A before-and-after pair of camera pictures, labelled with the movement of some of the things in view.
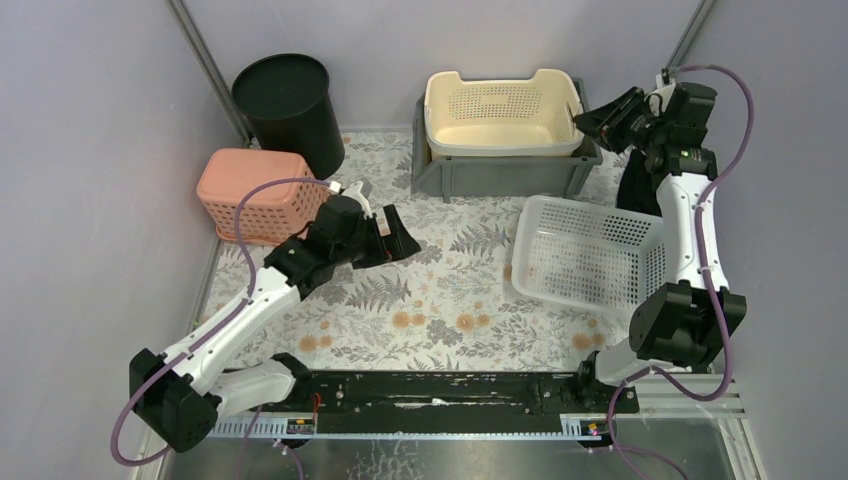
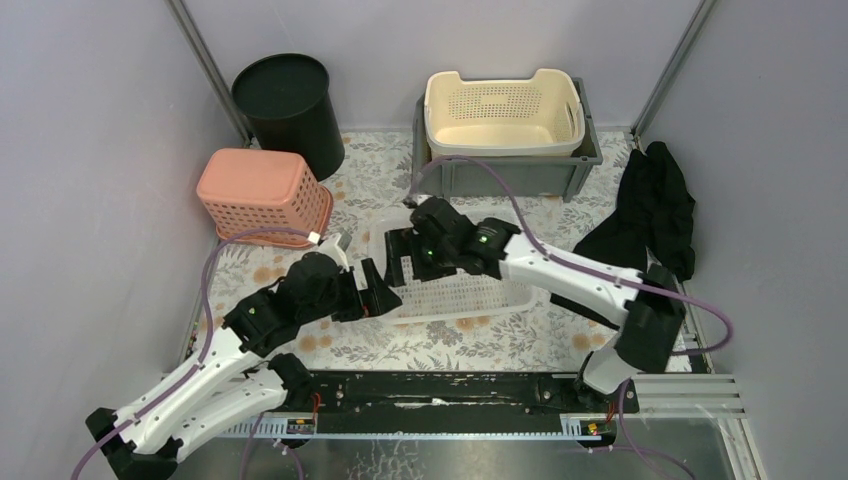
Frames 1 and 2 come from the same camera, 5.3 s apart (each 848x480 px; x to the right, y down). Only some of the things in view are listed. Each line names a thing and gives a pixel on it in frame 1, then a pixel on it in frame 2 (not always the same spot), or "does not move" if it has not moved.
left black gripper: (383, 237) to (361, 289)
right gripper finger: (609, 137) to (399, 243)
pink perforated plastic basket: (270, 214) does not move
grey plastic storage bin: (454, 175) does not move
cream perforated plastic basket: (502, 117) does not move
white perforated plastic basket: (571, 250) to (472, 296)
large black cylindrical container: (288, 105) does not move
